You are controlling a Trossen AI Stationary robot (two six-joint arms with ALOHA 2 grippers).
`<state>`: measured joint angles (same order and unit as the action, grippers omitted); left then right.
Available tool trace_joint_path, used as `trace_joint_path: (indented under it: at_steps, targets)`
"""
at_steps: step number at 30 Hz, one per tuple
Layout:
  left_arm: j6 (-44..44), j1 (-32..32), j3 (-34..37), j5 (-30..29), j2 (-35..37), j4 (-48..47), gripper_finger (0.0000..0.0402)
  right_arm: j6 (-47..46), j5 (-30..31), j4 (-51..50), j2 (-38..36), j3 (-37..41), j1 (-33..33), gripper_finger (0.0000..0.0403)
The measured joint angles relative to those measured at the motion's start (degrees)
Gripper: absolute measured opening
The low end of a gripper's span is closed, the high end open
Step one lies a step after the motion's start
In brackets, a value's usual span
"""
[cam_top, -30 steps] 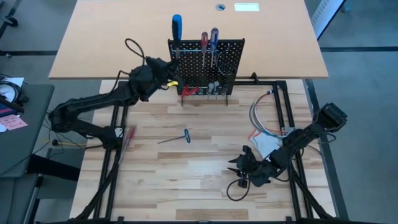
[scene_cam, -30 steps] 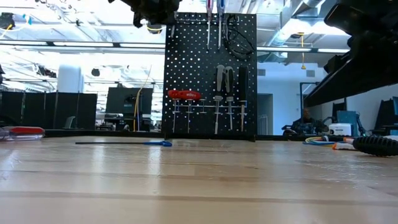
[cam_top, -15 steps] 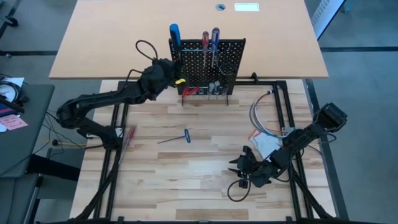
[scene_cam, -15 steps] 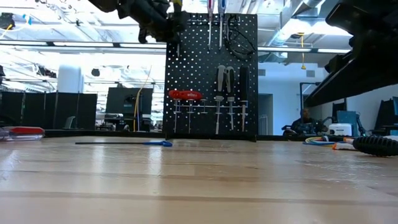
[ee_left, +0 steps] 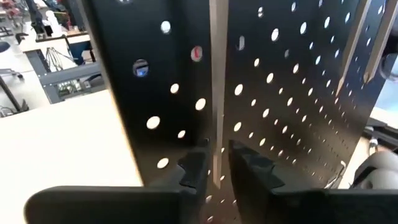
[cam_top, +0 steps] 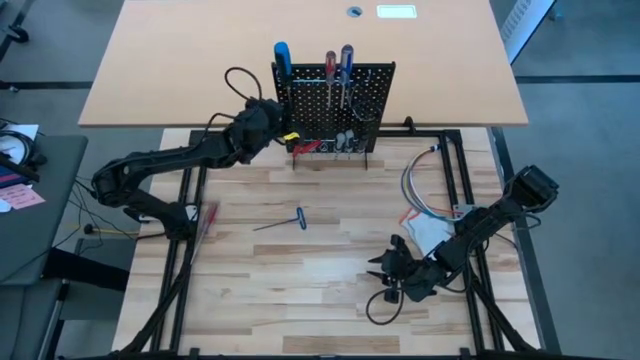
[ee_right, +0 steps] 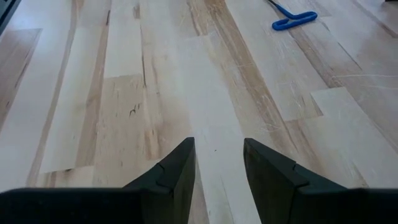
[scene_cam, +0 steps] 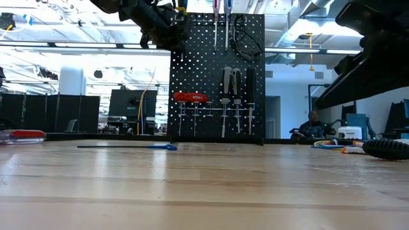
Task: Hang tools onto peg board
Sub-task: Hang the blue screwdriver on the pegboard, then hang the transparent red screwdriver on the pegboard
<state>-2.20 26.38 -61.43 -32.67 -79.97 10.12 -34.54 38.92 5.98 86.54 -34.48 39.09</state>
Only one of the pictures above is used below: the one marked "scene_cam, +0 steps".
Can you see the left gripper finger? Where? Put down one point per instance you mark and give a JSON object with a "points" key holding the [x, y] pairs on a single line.
{"points": [[179, 28], [188, 27]]}

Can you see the black aluminium rig frame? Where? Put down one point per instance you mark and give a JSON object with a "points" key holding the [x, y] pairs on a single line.
{"points": [[96, 136]]}

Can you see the person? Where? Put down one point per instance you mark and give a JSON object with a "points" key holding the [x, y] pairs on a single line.
{"points": [[314, 126]]}

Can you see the grey door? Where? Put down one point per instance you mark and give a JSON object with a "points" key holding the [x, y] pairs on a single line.
{"points": [[273, 116]]}

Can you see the black partition screen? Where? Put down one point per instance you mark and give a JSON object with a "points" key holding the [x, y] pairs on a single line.
{"points": [[48, 111]]}

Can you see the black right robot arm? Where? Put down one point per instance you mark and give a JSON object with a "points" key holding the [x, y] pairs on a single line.
{"points": [[367, 76]]}

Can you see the grey wall vent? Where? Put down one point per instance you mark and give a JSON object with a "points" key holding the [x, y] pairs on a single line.
{"points": [[319, 75], [269, 74]]}

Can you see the black perforated pegboard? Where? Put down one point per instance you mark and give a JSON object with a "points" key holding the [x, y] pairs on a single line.
{"points": [[201, 64]]}

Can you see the blue screen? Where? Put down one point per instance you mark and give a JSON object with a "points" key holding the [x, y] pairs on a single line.
{"points": [[356, 120]]}

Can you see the metal multi-hook tool rack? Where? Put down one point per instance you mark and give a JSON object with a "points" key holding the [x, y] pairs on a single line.
{"points": [[204, 22]]}

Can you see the white round column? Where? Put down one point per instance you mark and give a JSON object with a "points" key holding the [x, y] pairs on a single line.
{"points": [[72, 81]]}

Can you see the black monitor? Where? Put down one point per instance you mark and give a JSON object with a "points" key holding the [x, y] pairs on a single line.
{"points": [[397, 116], [128, 102]]}

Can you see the black dome camera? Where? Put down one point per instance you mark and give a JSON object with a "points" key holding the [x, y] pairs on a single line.
{"points": [[6, 20]]}

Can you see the grey office chair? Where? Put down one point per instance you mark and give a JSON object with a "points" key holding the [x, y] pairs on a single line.
{"points": [[72, 125]]}

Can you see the clear safety glasses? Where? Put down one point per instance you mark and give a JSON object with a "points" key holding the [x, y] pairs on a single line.
{"points": [[246, 44]]}

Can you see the black tubular rig frame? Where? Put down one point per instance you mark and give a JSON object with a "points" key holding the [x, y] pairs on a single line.
{"points": [[318, 85]]}

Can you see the white box device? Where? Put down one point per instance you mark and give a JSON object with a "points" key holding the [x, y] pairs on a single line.
{"points": [[350, 132]]}

